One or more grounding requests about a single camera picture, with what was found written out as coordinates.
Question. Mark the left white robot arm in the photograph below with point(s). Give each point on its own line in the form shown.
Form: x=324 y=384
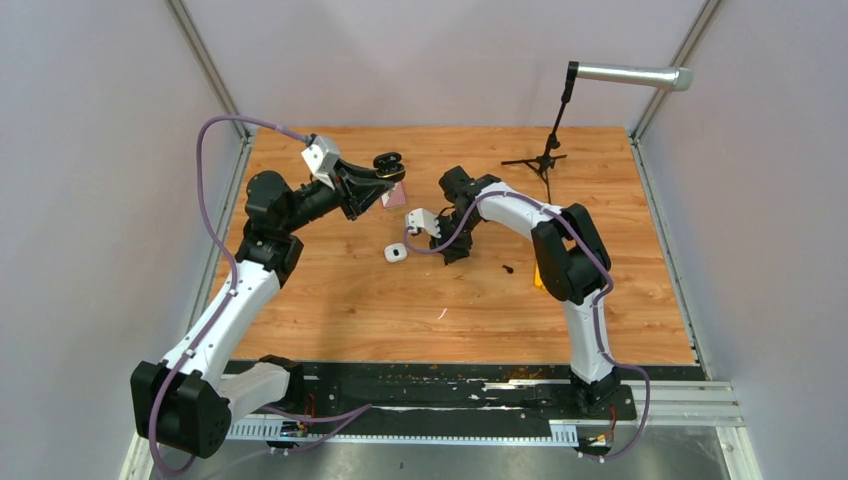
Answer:
x=184 y=401

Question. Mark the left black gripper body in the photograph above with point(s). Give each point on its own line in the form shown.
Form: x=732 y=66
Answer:
x=347 y=195

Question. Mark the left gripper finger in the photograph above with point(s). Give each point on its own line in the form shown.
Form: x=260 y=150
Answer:
x=368 y=191
x=353 y=173

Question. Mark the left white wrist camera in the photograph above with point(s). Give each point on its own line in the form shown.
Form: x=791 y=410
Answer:
x=321 y=155

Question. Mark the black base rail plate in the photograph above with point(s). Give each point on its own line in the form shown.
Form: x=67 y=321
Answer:
x=485 y=401

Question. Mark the black tripod stand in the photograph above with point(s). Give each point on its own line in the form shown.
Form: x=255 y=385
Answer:
x=542 y=164

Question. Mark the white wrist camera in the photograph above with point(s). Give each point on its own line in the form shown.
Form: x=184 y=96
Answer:
x=421 y=220
x=321 y=155

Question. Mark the silver microphone tube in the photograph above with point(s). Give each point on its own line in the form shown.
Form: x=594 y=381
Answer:
x=670 y=79

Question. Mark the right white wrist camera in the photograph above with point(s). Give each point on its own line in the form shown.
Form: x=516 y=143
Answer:
x=421 y=220

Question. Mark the black earbud charging case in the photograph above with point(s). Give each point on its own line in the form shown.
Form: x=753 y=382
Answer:
x=389 y=166

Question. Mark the pink card box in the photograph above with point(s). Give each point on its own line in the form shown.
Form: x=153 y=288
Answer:
x=395 y=198

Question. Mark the white earbud charging case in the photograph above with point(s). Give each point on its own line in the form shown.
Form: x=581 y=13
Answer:
x=395 y=252

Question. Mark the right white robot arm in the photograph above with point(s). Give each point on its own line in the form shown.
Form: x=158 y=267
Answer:
x=571 y=259

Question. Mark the yellow triangular plastic piece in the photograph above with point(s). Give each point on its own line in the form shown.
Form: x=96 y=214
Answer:
x=538 y=282

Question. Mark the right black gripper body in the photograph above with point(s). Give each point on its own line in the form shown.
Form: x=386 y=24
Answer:
x=449 y=226

